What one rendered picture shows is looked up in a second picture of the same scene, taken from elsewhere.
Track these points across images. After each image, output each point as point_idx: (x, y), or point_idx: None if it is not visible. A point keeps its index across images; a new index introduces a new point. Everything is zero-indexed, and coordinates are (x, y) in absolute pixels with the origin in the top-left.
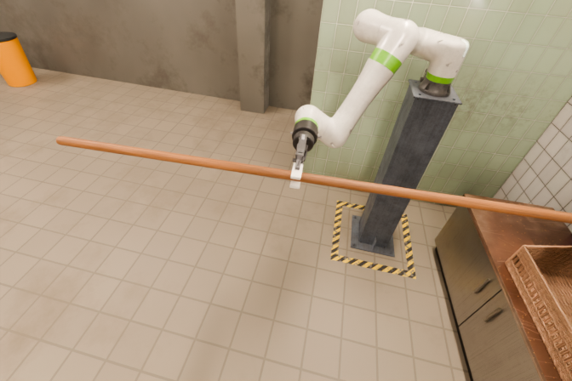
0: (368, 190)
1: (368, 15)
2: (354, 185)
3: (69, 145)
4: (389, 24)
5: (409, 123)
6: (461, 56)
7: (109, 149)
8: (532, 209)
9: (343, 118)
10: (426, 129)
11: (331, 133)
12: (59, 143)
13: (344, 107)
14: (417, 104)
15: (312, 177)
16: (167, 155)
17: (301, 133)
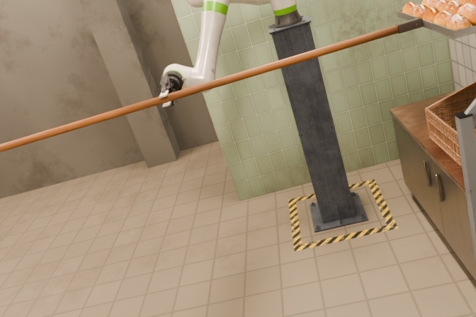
0: (219, 83)
1: None
2: (207, 84)
3: None
4: None
5: (282, 58)
6: None
7: (20, 141)
8: (333, 44)
9: (201, 62)
10: None
11: (196, 76)
12: None
13: (198, 54)
14: (277, 38)
15: (176, 92)
16: (65, 125)
17: None
